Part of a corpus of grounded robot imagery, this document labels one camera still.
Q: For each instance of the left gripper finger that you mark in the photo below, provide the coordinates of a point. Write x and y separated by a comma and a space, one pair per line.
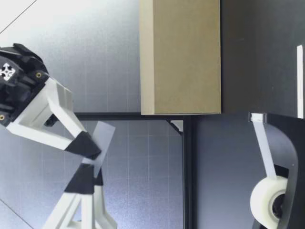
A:
100, 202

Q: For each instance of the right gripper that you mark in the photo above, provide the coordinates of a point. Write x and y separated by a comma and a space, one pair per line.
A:
16, 90

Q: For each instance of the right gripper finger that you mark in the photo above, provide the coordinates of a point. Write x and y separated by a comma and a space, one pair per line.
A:
81, 181

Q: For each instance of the cut piece of clear tape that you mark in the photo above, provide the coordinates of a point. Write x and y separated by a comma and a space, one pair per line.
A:
104, 136

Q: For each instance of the cardboard box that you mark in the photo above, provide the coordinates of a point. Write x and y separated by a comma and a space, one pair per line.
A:
186, 59

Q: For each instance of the black tape dispenser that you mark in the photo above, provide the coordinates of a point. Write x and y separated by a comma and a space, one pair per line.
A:
286, 133

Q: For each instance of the black frame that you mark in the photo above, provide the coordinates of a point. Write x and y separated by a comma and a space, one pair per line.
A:
190, 167

